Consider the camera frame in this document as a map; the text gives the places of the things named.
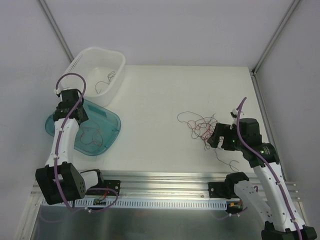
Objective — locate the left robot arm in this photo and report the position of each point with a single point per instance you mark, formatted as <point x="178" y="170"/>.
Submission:
<point x="59" y="180"/>

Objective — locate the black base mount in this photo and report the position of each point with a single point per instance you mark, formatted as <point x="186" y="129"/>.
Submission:
<point x="111" y="184"/>
<point x="220" y="190"/>

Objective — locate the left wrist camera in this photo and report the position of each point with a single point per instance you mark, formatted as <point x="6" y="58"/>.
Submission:
<point x="58" y="92"/>

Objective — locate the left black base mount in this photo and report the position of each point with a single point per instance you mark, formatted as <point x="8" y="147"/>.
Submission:
<point x="111" y="184"/>

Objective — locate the aluminium rail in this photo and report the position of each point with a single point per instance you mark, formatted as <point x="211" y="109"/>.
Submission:
<point x="160" y="185"/>

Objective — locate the teal transparent plastic bin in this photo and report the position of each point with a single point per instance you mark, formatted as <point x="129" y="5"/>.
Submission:
<point x="92" y="137"/>

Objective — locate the white plastic basket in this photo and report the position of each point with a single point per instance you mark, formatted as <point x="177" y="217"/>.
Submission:
<point x="103" y="71"/>

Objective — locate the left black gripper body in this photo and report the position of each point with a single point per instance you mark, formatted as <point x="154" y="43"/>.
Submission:
<point x="70" y="114"/>

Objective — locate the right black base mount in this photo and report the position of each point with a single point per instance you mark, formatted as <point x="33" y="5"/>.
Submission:
<point x="220" y="190"/>

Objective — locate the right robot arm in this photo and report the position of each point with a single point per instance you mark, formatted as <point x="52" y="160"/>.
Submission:
<point x="277" y="212"/>

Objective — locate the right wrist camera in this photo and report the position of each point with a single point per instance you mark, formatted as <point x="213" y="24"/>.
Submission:
<point x="236" y="115"/>

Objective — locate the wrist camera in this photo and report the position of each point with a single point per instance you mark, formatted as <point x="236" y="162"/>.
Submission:
<point x="236" y="115"/>
<point x="58" y="92"/>

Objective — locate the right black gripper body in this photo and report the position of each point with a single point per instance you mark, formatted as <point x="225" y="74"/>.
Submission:
<point x="225" y="136"/>

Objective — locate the aluminium frame post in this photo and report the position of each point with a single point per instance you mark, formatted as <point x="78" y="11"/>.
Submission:
<point x="276" y="35"/>
<point x="54" y="26"/>

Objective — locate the right aluminium frame post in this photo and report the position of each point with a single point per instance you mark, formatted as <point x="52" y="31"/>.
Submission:
<point x="276" y="35"/>

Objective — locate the left aluminium frame post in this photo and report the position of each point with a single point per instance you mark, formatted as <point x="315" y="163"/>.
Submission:
<point x="54" y="26"/>

